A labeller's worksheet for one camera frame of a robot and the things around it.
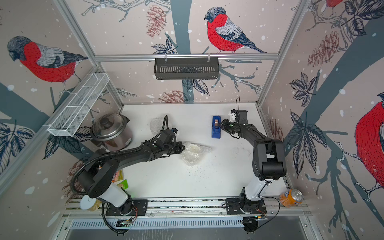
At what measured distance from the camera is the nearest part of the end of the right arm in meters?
0.63

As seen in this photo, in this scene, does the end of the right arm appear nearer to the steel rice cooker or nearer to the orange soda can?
the orange soda can

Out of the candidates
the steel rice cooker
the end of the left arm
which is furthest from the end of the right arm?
the steel rice cooker
